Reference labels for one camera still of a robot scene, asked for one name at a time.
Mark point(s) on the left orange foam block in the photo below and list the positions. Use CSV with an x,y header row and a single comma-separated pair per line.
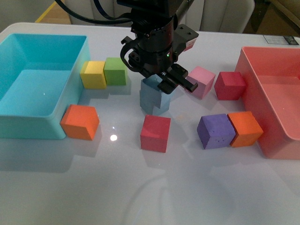
x,y
80,122

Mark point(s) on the right orange foam block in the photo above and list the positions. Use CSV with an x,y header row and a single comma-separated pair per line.
x,y
246,127

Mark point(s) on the pink foam block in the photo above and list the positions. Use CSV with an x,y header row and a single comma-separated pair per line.
x,y
203,78

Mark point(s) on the turquoise plastic bin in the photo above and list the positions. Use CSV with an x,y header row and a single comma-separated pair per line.
x,y
39,80

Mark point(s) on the yellow foam block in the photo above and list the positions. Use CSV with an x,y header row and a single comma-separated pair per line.
x,y
92,75

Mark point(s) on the green foam block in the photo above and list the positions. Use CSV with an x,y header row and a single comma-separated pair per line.
x,y
115,72

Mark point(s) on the rear dark red block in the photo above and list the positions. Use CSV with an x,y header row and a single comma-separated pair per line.
x,y
229,86

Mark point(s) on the front purple foam block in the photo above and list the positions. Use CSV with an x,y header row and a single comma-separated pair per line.
x,y
215,131

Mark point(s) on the right grey upholstered chair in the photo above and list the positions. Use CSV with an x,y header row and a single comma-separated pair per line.
x,y
229,16

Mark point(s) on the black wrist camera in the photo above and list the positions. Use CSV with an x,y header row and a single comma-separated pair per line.
x,y
184,38

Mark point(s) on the brown sofa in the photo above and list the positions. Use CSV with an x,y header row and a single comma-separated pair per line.
x,y
275,17

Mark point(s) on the salmon pink plastic bin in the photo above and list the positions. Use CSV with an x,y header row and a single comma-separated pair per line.
x,y
272,75

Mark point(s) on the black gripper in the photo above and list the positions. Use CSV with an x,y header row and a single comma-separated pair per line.
x,y
151,56

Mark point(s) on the front red foam block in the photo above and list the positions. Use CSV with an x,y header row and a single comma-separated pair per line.
x,y
155,133

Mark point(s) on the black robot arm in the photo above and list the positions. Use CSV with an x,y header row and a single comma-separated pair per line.
x,y
153,19

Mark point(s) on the orange foam block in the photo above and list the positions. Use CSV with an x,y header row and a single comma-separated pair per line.
x,y
80,122
246,127

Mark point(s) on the light blue block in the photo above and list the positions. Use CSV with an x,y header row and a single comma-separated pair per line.
x,y
150,85
154,102

